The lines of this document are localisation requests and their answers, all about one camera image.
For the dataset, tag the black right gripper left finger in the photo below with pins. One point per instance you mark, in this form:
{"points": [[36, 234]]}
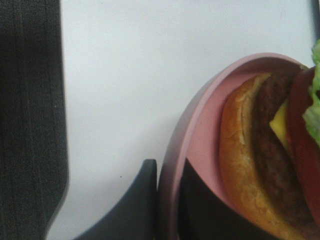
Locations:
{"points": [[133, 217]]}

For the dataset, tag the burger with lettuce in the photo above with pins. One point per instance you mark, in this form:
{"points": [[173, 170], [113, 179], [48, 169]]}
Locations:
{"points": [[269, 151]]}

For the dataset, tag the pink round plate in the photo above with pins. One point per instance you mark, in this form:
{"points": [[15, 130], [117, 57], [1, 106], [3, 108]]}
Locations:
{"points": [[196, 137]]}

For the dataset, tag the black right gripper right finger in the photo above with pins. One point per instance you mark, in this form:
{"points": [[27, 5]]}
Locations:
{"points": [[203, 216]]}

